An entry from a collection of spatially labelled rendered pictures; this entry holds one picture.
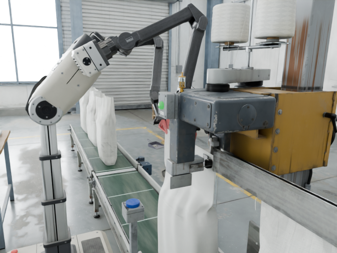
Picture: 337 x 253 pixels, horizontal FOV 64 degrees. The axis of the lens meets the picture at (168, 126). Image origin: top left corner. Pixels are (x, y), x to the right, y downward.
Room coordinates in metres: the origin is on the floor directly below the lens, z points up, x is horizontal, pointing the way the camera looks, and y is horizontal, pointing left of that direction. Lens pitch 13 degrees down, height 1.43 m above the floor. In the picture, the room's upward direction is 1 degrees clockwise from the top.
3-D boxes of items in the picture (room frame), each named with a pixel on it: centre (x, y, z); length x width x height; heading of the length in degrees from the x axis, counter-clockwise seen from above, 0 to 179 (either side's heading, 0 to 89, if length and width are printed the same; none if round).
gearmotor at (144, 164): (2.82, 0.29, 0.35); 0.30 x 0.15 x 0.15; 25
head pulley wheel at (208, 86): (1.02, -0.18, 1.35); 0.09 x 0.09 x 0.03
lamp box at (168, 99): (0.98, 0.00, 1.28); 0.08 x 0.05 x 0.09; 25
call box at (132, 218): (1.06, 0.15, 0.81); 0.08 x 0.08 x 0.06; 25
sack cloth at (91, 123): (3.59, 0.99, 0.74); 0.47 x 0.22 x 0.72; 26
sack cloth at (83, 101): (4.21, 1.28, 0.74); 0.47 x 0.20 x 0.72; 27
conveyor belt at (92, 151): (3.57, 0.99, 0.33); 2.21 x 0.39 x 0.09; 25
